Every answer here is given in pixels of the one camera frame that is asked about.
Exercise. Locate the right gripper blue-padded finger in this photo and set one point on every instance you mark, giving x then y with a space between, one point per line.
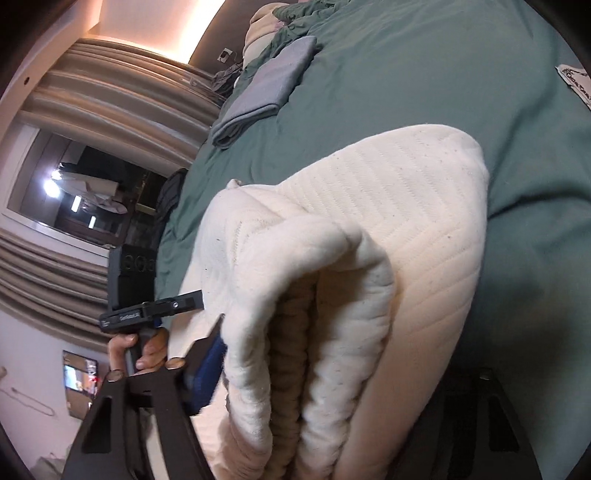
110 443

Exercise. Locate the cream white knit pants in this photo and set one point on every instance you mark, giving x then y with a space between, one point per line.
341 294

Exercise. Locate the person's left hand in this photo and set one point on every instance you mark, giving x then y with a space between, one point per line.
154 352

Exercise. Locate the dark window with reflections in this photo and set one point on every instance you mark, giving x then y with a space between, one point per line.
86 193

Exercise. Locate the black garment on bed edge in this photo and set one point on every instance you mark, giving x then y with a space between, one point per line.
169 195

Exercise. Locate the grey striped curtain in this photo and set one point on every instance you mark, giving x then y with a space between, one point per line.
105 125

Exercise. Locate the folded grey blue garment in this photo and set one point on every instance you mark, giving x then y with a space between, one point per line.
266 93

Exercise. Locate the green bed duvet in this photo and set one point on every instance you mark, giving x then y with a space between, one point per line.
488 68

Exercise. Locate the wall mounted tv screen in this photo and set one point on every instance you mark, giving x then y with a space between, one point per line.
81 383

